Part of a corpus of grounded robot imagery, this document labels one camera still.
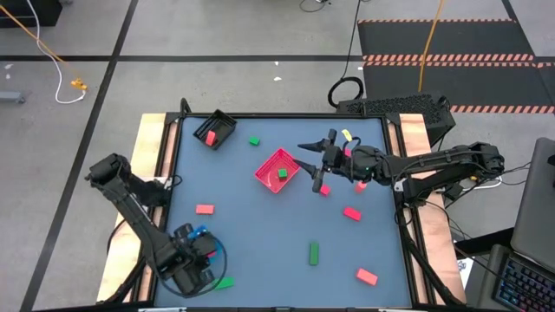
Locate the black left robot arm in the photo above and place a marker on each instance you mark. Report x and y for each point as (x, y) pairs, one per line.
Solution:
(130, 203)

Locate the red plastic basket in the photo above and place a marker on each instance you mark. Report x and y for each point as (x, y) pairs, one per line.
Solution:
(271, 171)

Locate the black orange-striped floor mat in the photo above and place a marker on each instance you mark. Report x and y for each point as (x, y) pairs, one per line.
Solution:
(455, 84)
(433, 39)

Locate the blue plastic basket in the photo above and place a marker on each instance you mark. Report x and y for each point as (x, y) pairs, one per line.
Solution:
(197, 232)

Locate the black floor box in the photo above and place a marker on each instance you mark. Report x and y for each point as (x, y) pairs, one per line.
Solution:
(26, 11)

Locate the long green block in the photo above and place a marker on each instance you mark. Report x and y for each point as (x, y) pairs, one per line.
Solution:
(314, 254)

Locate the green rectangular block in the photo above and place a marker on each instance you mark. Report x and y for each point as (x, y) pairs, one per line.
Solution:
(226, 283)

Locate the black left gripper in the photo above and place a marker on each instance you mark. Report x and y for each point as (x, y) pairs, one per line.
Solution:
(193, 268)

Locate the grey power strip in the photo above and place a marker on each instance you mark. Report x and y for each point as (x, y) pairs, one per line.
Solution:
(11, 97)

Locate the black metal table frame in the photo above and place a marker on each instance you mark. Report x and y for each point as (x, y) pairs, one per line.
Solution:
(282, 115)

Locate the small green cube block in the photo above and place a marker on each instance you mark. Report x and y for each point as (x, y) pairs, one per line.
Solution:
(254, 141)
(282, 173)

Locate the white printed label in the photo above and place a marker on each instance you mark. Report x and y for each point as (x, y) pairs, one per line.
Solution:
(465, 268)

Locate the black plastic basket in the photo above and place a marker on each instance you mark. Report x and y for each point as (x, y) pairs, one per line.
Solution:
(225, 125)

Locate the grey laptop with RGB keyboard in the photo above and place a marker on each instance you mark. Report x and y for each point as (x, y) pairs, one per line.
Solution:
(535, 208)

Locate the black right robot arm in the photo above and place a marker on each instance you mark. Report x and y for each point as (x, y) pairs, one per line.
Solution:
(433, 167)

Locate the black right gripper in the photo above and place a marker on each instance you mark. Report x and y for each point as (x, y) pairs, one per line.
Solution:
(336, 162)

